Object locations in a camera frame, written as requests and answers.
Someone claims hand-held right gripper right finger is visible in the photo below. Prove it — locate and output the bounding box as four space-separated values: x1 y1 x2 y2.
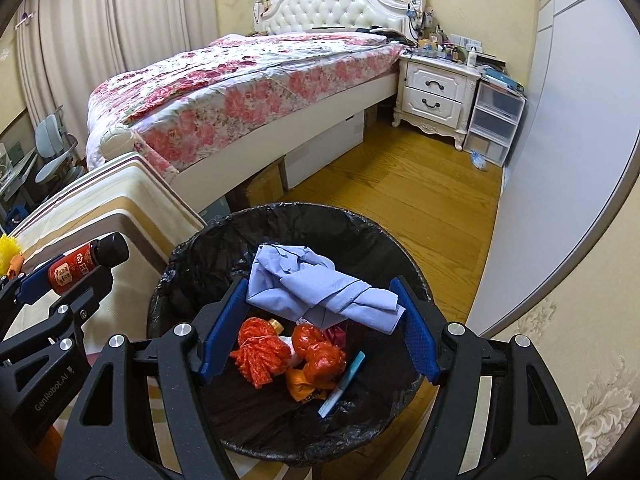
389 275 588 480

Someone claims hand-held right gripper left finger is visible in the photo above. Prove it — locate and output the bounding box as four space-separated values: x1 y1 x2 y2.
57 275 251 480

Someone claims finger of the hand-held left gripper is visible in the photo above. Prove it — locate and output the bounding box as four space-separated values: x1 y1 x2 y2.
0 266 115 361
0 266 54 311

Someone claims amber bottle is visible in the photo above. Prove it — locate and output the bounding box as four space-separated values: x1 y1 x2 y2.
47 232 130 297

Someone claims orange foam net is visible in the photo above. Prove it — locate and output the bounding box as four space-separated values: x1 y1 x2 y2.
230 317 294 390

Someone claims white tissue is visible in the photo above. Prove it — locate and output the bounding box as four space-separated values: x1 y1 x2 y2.
280 335 307 369

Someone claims dark red ribbon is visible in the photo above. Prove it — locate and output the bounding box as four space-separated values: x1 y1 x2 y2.
322 324 351 349

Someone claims teal white marker pen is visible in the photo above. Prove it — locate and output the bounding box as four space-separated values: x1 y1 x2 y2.
318 351 367 419

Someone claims orange plastic bag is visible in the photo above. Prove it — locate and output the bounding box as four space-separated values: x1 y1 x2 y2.
285 324 348 404

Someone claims light blue cloth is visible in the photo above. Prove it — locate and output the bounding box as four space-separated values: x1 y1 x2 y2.
246 244 407 335

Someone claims black-lined trash bin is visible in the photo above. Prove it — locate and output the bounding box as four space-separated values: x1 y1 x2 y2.
146 202 436 469

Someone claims striped tablecloth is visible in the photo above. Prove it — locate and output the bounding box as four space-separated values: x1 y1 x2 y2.
0 151 208 361

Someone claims white study desk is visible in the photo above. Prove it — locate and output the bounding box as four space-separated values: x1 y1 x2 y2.
0 145 39 201

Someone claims blue grey desk chair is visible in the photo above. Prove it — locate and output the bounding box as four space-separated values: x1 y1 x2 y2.
32 107 86 186

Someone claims cardboard box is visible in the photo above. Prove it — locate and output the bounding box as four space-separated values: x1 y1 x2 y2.
227 162 287 211

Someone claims white storage box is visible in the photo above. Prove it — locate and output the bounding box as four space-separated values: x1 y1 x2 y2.
285 110 366 189

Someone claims clear plastic drawer unit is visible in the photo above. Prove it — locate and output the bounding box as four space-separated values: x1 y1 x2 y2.
462 80 527 169

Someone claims white nightstand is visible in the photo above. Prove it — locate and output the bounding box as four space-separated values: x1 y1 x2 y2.
392 52 484 151

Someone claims bed with floral quilt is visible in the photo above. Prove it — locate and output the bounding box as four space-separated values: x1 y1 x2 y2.
85 32 406 174

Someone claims white wardrobe door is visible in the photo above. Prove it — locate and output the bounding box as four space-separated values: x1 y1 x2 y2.
465 0 640 342

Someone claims blue flat box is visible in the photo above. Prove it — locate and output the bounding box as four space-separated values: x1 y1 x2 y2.
481 67 526 95

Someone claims beige pleated curtain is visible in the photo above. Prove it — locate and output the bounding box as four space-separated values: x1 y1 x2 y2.
15 0 221 127

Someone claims clutter of small nightstand items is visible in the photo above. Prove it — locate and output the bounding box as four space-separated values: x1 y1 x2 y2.
405 7 511 69

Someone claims white tufted headboard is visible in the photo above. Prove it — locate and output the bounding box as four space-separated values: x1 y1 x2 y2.
252 0 426 44

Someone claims white bed frame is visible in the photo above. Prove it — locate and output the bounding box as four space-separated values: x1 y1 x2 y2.
99 70 401 211

